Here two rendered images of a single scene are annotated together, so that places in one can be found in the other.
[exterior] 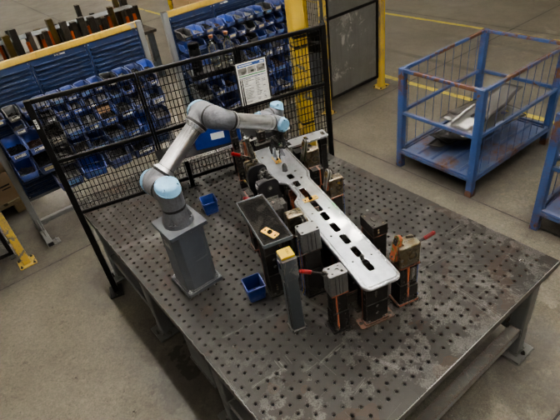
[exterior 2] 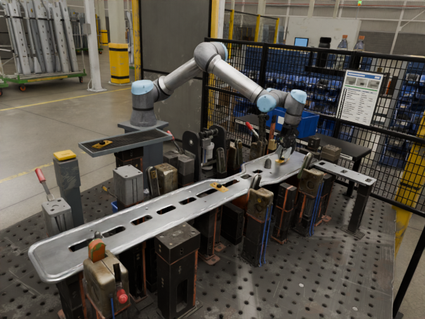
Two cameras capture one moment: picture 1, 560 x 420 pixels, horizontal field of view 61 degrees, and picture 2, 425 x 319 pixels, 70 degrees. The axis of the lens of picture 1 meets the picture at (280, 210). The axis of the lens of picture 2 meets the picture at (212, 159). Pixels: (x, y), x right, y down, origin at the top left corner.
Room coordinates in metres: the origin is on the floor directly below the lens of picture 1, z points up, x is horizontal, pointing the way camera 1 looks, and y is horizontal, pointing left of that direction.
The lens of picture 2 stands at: (1.48, -1.15, 1.61)
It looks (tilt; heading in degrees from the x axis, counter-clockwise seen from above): 23 degrees down; 62
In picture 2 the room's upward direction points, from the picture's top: 4 degrees clockwise
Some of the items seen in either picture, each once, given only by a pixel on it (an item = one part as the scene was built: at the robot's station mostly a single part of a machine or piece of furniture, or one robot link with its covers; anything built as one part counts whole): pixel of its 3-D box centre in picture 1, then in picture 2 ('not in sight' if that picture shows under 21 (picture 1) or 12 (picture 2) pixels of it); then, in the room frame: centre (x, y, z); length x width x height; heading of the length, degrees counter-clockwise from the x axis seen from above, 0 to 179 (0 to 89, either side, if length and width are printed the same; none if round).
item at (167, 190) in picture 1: (168, 192); (143, 93); (1.89, 0.51, 1.27); 0.13 x 0.12 x 0.14; 36
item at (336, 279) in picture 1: (337, 299); (62, 249); (1.42, -0.19, 0.88); 0.11 x 0.10 x 0.36; 107
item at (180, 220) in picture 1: (176, 212); (143, 114); (1.88, 0.50, 1.15); 0.15 x 0.15 x 0.10
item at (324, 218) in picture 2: not in sight; (325, 193); (2.68, -0.17, 0.84); 0.11 x 0.06 x 0.29; 107
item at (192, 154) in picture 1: (224, 139); (295, 133); (2.83, 0.29, 1.01); 0.90 x 0.22 x 0.03; 107
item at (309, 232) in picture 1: (310, 260); (130, 216); (1.67, -0.11, 0.90); 0.13 x 0.10 x 0.41; 107
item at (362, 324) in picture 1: (375, 297); (71, 292); (1.43, -0.36, 0.84); 0.18 x 0.06 x 0.29; 107
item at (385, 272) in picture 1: (313, 201); (216, 190); (2.02, -0.18, 1.00); 1.38 x 0.22 x 0.02; 17
